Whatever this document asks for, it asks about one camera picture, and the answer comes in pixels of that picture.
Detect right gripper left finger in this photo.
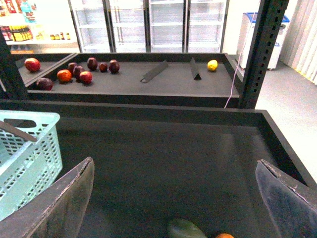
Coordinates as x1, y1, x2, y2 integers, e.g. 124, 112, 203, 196
0, 157, 95, 238

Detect red apple far left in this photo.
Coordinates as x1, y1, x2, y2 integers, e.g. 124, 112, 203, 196
24, 58, 41, 72

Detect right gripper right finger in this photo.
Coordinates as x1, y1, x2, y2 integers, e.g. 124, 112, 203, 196
255, 160, 317, 238

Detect dark plum front left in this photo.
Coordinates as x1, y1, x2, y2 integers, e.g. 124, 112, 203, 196
36, 78, 53, 91

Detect black triangular divider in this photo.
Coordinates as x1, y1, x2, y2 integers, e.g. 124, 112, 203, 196
190, 58, 202, 81

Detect glass door refrigerator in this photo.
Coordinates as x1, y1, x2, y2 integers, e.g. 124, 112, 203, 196
69, 0, 229, 53

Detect dark plum small back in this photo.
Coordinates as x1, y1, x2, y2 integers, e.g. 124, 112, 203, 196
67, 62, 77, 74

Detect black display tray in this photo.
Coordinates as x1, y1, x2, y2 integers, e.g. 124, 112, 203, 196
0, 100, 317, 238
14, 53, 242, 108

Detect red orange apple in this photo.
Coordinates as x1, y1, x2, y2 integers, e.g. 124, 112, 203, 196
57, 69, 72, 83

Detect yellow lemon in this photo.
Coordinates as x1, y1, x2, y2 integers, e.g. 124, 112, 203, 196
207, 59, 218, 72

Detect green avocado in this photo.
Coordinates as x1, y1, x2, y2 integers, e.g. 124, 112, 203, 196
166, 218, 207, 238

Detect red apple centre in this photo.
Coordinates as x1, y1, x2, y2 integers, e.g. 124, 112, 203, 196
79, 71, 93, 84

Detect light blue plastic basket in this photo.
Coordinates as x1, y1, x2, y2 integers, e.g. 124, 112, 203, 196
0, 110, 63, 220

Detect small dark red plum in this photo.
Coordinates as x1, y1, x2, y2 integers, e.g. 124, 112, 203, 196
99, 62, 108, 72

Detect orange fruit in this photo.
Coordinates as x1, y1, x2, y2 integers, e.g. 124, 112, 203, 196
215, 233, 234, 238

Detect black far display tray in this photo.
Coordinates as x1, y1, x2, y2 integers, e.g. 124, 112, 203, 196
14, 53, 242, 108

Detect dark plum behind apples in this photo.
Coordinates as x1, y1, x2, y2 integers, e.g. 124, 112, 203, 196
72, 65, 85, 80

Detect dark plum right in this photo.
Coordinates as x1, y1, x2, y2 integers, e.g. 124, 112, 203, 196
108, 59, 120, 74

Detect flat black divider strip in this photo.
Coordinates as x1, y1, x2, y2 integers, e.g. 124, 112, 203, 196
140, 60, 168, 83

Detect pink cable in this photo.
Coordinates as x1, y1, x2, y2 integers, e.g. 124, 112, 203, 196
224, 12, 257, 109

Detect black left steel post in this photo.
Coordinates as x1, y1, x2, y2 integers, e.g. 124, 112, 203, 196
0, 33, 29, 100

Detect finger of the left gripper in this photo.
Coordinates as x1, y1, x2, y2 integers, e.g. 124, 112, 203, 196
0, 121, 37, 142

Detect dark plum tall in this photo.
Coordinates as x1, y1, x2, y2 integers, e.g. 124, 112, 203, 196
87, 57, 98, 71

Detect stocked white store shelf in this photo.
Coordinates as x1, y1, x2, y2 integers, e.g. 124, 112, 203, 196
0, 0, 80, 54

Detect white chest freezer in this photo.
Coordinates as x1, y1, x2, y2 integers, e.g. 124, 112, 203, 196
236, 11, 290, 71

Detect black near display tray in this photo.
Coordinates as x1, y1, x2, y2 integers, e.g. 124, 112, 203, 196
0, 100, 317, 238

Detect black perforated steel post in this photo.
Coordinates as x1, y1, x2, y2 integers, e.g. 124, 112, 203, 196
239, 0, 289, 109

